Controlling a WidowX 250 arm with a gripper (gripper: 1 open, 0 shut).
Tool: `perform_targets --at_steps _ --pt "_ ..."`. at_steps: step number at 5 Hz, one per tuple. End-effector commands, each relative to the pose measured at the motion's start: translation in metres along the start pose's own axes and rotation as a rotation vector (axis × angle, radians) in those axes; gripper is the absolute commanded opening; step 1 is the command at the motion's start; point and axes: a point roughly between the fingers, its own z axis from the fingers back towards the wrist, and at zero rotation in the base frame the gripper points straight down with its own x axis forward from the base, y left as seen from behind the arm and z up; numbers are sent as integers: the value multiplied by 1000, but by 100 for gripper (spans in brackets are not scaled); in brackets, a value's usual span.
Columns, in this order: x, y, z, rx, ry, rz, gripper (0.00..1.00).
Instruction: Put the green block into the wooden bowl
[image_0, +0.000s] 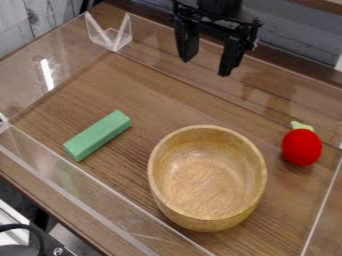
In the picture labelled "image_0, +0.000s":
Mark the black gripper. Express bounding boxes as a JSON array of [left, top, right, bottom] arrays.
[[171, 0, 262, 77]]

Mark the green rectangular block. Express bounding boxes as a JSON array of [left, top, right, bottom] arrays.
[[63, 110, 131, 162]]

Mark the wooden bowl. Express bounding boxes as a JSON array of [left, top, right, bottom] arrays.
[[147, 125, 268, 232]]

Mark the red plush strawberry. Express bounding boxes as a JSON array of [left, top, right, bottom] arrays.
[[282, 121, 324, 166]]

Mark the clear acrylic enclosure wall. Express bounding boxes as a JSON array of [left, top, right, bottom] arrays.
[[0, 4, 342, 256]]

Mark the black metal frame bracket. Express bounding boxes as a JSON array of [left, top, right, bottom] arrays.
[[28, 225, 77, 256]]

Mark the black cable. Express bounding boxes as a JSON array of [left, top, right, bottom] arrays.
[[0, 223, 47, 256]]

